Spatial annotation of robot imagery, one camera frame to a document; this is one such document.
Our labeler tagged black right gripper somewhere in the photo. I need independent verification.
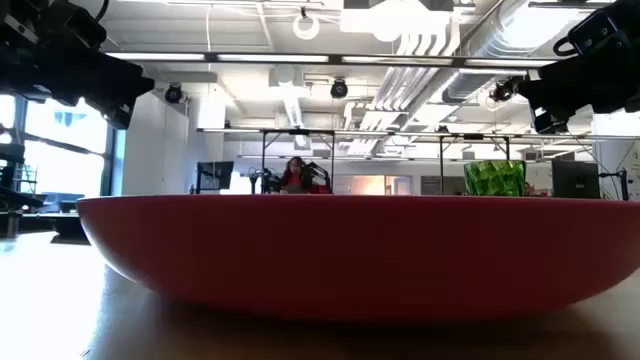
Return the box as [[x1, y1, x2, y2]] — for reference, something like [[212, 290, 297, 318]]
[[516, 0, 640, 115]]

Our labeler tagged green faceted cup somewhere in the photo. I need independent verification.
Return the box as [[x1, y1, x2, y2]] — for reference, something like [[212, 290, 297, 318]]
[[463, 159, 527, 197]]

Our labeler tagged black overhead light bar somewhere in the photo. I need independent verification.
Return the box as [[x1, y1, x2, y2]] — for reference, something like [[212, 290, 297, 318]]
[[102, 51, 559, 69]]

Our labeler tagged person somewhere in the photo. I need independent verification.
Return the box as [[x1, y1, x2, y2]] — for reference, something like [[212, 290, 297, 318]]
[[277, 155, 314, 195]]

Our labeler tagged black background stand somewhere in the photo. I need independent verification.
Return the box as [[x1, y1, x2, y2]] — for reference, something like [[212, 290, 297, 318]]
[[599, 168, 630, 201]]

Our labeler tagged white ring lamp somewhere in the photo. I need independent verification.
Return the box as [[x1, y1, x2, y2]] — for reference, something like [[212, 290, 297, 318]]
[[292, 13, 321, 41]]

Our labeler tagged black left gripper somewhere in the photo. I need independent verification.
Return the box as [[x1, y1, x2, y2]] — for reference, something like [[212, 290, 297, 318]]
[[0, 0, 156, 107]]

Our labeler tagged black computer monitor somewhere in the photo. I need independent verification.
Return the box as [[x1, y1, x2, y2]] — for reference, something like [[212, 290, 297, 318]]
[[551, 159, 601, 200], [195, 160, 235, 194]]

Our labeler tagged silver ventilation duct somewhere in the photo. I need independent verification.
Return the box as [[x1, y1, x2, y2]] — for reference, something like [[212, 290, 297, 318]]
[[442, 0, 616, 104]]

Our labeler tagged black background workstation frame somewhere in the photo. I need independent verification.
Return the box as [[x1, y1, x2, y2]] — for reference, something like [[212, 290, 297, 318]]
[[260, 128, 336, 195], [438, 132, 511, 196]]

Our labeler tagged red-pink round plate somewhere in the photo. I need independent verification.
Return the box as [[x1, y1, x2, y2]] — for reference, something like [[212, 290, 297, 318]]
[[75, 193, 640, 321]]

